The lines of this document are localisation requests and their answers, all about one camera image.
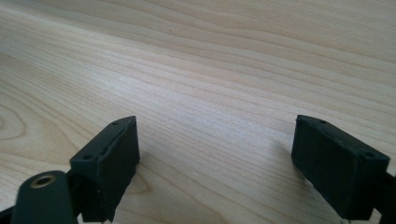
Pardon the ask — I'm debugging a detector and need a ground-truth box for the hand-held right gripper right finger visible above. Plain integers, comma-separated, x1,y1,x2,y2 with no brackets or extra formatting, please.
290,114,391,221

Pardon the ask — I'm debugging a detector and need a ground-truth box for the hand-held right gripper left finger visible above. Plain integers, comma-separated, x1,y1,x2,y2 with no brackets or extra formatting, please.
69,115,141,224

